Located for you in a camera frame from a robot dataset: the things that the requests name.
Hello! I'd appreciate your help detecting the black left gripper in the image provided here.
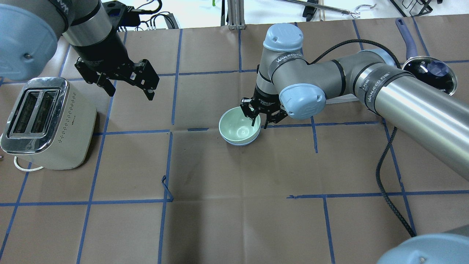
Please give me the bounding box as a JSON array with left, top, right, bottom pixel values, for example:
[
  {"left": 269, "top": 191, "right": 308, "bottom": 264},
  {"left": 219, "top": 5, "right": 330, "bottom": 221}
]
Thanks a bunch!
[{"left": 75, "top": 31, "right": 160, "bottom": 101}]

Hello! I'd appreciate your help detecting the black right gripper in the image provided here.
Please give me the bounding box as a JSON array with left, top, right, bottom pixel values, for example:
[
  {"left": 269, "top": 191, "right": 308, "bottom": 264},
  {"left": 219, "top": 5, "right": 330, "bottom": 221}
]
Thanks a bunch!
[{"left": 240, "top": 86, "right": 288, "bottom": 129}]

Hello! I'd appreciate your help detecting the green bowl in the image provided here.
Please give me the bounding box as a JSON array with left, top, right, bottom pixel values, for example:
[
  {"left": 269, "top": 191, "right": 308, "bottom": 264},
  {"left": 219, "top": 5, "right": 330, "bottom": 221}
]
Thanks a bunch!
[{"left": 218, "top": 107, "right": 261, "bottom": 133}]

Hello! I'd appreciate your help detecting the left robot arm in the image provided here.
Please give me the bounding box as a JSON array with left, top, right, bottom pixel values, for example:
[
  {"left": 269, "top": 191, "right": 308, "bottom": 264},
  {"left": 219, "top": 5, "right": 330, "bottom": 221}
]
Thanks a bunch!
[{"left": 0, "top": 0, "right": 159, "bottom": 100}]

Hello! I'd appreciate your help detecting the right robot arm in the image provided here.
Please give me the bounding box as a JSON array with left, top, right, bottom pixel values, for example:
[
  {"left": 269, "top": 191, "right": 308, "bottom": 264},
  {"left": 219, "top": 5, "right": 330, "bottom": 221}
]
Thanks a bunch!
[{"left": 240, "top": 23, "right": 469, "bottom": 264}]

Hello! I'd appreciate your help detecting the clear plastic food container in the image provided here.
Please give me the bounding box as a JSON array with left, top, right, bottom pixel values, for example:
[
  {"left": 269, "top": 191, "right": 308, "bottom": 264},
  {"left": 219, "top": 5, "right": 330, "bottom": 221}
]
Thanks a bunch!
[{"left": 326, "top": 94, "right": 359, "bottom": 104}]

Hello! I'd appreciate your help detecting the cream chrome toaster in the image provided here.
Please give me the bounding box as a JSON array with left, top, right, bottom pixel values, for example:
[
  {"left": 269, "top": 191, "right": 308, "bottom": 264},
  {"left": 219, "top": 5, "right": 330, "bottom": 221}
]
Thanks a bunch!
[{"left": 1, "top": 77, "right": 97, "bottom": 169}]

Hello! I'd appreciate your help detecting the dark blue pot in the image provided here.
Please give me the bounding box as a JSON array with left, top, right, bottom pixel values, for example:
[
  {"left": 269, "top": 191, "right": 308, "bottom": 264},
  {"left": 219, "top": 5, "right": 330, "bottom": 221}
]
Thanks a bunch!
[{"left": 395, "top": 18, "right": 458, "bottom": 96}]

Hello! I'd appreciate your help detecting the aluminium frame post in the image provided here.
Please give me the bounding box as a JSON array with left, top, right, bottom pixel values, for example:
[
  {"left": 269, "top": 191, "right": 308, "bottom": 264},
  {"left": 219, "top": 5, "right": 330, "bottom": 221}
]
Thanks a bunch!
[{"left": 226, "top": 0, "right": 246, "bottom": 30}]

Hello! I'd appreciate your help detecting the white toaster power cable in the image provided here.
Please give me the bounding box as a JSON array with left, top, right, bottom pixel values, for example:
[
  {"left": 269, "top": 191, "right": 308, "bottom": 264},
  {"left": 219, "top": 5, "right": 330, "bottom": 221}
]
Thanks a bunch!
[{"left": 14, "top": 155, "right": 44, "bottom": 173}]

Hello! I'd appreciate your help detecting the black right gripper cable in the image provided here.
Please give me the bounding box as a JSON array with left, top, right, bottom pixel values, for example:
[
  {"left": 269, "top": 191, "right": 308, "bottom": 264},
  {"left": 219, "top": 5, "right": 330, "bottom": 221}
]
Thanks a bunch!
[{"left": 309, "top": 38, "right": 417, "bottom": 238}]

